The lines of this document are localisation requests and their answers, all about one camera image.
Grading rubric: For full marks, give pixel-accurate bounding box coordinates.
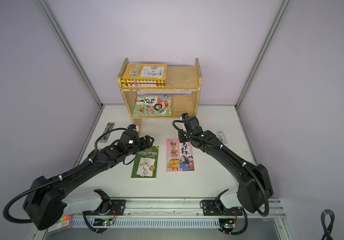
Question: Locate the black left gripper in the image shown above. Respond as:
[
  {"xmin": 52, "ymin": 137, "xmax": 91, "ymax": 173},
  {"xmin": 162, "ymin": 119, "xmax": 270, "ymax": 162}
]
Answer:
[{"xmin": 125, "ymin": 132, "xmax": 155, "ymax": 156}]

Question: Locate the pink Chinese comic book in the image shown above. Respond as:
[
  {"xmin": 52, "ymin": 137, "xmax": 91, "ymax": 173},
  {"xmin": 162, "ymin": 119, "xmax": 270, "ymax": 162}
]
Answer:
[{"xmin": 166, "ymin": 139, "xmax": 195, "ymax": 173}]

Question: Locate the green pink bottom comic book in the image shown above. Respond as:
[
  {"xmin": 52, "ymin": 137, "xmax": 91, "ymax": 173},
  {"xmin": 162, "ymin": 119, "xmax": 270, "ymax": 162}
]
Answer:
[{"xmin": 133, "ymin": 95, "xmax": 172, "ymax": 117}]

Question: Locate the red wimpy kid book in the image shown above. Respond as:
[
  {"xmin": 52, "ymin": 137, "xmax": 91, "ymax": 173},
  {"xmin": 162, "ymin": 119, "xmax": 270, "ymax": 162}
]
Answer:
[{"xmin": 121, "ymin": 82, "xmax": 166, "ymax": 88}]

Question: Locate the yellow green-edged wimpy kid book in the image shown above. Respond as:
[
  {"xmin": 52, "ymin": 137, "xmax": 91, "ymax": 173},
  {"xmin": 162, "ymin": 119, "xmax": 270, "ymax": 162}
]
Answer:
[{"xmin": 120, "ymin": 63, "xmax": 168, "ymax": 84}]

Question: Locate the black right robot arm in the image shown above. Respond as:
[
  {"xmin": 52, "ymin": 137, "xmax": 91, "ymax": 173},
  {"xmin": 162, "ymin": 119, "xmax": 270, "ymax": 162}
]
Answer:
[{"xmin": 172, "ymin": 114, "xmax": 274, "ymax": 217}]

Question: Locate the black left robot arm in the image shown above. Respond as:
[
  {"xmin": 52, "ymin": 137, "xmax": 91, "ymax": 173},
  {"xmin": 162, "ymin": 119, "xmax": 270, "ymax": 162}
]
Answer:
[{"xmin": 3, "ymin": 125, "xmax": 155, "ymax": 230}]

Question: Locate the green wimpy kid book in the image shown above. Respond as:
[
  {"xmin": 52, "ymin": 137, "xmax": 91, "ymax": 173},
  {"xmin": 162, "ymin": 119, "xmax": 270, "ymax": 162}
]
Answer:
[{"xmin": 131, "ymin": 146, "xmax": 159, "ymax": 179}]

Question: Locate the grey metal ruler strip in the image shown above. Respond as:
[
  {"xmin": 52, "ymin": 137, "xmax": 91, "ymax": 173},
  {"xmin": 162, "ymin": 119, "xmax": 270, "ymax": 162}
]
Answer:
[{"xmin": 99, "ymin": 122, "xmax": 116, "ymax": 143}]

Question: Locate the wooden two-tier bookshelf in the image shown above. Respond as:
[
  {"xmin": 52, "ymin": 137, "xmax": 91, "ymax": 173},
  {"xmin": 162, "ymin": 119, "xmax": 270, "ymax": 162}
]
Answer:
[{"xmin": 118, "ymin": 58, "xmax": 202, "ymax": 129}]

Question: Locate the left controller circuit board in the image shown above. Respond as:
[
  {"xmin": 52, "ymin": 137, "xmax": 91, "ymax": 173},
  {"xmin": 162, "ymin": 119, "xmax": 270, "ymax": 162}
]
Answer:
[{"xmin": 93, "ymin": 219, "xmax": 115, "ymax": 227}]

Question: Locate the controller circuit board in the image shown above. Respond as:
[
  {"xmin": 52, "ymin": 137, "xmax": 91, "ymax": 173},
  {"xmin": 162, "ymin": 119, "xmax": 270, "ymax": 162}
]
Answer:
[
  {"xmin": 93, "ymin": 219, "xmax": 115, "ymax": 227},
  {"xmin": 218, "ymin": 219, "xmax": 236, "ymax": 229}
]

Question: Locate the right controller circuit board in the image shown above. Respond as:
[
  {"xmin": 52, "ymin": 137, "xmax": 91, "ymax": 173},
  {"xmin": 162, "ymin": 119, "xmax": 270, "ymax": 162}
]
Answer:
[{"xmin": 218, "ymin": 219, "xmax": 236, "ymax": 229}]

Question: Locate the pack of coloured highlighters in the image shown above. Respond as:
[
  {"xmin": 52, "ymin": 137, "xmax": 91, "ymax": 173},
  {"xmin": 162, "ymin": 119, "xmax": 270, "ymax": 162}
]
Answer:
[{"xmin": 48, "ymin": 216, "xmax": 72, "ymax": 235}]

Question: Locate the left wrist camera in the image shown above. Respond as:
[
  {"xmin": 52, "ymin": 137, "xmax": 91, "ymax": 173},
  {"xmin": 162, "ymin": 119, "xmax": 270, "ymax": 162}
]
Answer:
[{"xmin": 128, "ymin": 124, "xmax": 138, "ymax": 131}]

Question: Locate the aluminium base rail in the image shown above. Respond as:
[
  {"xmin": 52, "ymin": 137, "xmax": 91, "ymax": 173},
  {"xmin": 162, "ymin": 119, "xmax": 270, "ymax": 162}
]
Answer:
[{"xmin": 39, "ymin": 197, "xmax": 286, "ymax": 219}]

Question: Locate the white slotted cable duct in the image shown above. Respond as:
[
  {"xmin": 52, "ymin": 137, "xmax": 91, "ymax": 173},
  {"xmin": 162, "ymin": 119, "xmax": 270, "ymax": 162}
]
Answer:
[{"xmin": 71, "ymin": 218, "xmax": 220, "ymax": 229}]

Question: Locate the black cable bundle at corner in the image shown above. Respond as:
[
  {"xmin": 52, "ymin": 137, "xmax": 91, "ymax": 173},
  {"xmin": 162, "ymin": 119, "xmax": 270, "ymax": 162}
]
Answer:
[{"xmin": 321, "ymin": 209, "xmax": 336, "ymax": 240}]

